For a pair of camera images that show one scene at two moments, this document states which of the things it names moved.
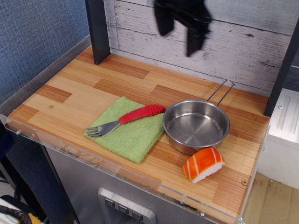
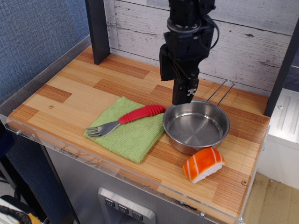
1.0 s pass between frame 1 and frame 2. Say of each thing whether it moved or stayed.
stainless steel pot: stayed
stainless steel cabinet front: stayed
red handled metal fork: stayed
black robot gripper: moved
